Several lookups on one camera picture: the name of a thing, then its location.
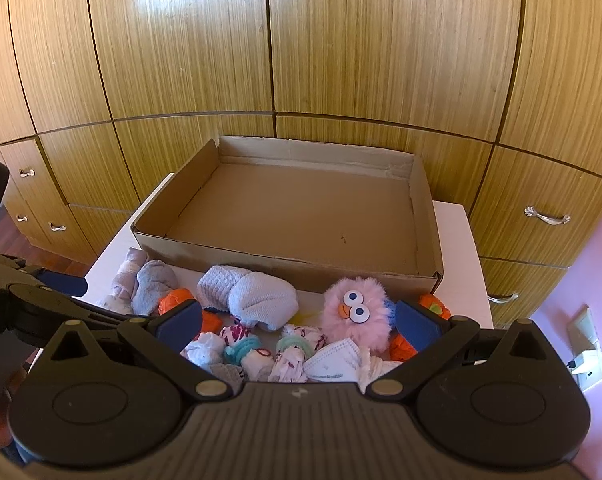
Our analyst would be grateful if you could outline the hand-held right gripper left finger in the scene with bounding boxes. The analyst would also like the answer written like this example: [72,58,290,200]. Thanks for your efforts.
[43,300,232,403]

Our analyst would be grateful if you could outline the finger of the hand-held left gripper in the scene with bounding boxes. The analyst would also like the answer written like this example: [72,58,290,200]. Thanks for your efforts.
[56,296,154,333]
[0,252,89,302]

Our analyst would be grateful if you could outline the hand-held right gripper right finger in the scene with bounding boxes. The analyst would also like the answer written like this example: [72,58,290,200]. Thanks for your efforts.
[366,300,556,403]

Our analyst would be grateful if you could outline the orange knitted sock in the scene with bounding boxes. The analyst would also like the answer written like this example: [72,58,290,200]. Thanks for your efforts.
[158,287,225,333]
[388,294,453,363]

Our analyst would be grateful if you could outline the white sock bundle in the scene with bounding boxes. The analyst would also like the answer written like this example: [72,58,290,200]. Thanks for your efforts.
[358,347,406,393]
[183,332,228,373]

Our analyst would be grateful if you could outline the lilac sock bundle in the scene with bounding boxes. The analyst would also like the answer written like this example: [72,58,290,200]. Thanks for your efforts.
[97,247,150,317]

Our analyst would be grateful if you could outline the grey sock bundle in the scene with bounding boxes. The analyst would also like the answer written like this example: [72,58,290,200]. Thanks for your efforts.
[131,259,178,317]

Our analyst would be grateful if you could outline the large light blue sock bundle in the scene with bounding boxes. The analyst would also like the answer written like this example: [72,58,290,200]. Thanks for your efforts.
[197,266,300,332]

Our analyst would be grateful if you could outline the pink fluffy toy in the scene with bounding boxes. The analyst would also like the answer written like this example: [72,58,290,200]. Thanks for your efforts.
[318,277,398,354]

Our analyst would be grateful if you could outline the pink striped sock green cuff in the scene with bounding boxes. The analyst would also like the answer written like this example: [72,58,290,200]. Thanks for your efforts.
[272,324,326,383]

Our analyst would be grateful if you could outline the brown cardboard box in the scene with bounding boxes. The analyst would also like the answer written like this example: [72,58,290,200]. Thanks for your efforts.
[131,135,444,296]

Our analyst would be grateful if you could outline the small grey sock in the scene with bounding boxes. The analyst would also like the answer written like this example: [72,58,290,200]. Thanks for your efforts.
[208,362,246,393]

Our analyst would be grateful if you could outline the white face mask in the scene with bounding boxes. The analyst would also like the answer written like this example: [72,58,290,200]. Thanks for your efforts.
[303,337,372,384]

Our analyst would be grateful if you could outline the white charger plug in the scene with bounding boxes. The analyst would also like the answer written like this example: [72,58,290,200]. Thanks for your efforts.
[568,350,602,378]

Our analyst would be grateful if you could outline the wooden wardrobe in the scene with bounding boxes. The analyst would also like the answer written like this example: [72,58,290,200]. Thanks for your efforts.
[0,0,602,331]

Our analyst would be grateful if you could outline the white wall socket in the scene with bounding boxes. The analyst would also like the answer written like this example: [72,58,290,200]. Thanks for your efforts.
[566,305,602,393]

